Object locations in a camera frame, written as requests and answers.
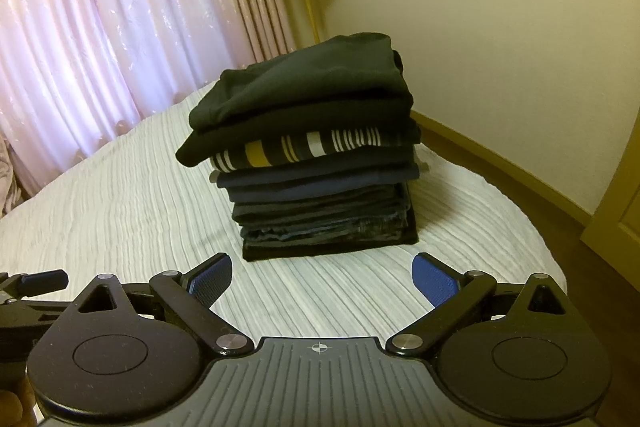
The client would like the sheer pink curtain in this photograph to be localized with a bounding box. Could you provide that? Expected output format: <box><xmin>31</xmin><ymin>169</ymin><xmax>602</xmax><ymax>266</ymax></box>
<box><xmin>0</xmin><ymin>0</ymin><xmax>262</xmax><ymax>190</ymax></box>

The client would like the yellow wooden door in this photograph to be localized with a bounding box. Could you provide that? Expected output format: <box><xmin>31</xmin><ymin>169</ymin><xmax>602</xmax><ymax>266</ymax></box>
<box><xmin>580</xmin><ymin>107</ymin><xmax>640</xmax><ymax>279</ymax></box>

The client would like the wooden baseboard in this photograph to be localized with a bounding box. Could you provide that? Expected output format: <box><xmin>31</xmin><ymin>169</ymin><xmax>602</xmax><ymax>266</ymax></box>
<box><xmin>412</xmin><ymin>111</ymin><xmax>594</xmax><ymax>226</ymax></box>

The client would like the person's left hand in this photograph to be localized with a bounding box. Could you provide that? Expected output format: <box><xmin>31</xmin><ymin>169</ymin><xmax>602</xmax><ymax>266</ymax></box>
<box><xmin>0</xmin><ymin>361</ymin><xmax>37</xmax><ymax>427</ymax></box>

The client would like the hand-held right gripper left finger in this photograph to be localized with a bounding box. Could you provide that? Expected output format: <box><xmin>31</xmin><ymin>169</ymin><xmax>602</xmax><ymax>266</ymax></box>
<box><xmin>72</xmin><ymin>253</ymin><xmax>254</xmax><ymax>358</ymax></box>

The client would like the stack of clothes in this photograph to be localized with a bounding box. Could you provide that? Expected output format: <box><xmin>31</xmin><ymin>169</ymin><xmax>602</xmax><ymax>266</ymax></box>
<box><xmin>175</xmin><ymin>33</ymin><xmax>424</xmax><ymax>264</ymax></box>

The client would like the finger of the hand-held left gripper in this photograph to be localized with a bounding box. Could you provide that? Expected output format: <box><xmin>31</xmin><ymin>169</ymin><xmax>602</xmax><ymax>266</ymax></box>
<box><xmin>0</xmin><ymin>270</ymin><xmax>71</xmax><ymax>309</ymax></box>

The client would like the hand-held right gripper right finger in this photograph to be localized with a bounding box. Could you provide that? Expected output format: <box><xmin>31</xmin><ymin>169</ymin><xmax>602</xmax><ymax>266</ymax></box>
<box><xmin>386</xmin><ymin>252</ymin><xmax>569</xmax><ymax>358</ymax></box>

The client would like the striped bed sheet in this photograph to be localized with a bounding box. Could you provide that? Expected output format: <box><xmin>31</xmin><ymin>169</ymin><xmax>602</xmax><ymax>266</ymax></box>
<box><xmin>0</xmin><ymin>77</ymin><xmax>569</xmax><ymax>348</ymax></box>

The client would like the yellow coat rack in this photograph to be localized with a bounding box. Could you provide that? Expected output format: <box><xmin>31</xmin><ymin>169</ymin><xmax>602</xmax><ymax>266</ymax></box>
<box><xmin>280</xmin><ymin>0</ymin><xmax>327</xmax><ymax>48</ymax></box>

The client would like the pink floral cloth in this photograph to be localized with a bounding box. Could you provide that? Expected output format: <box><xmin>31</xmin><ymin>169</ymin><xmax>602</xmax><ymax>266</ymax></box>
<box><xmin>0</xmin><ymin>127</ymin><xmax>24</xmax><ymax>216</ymax></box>

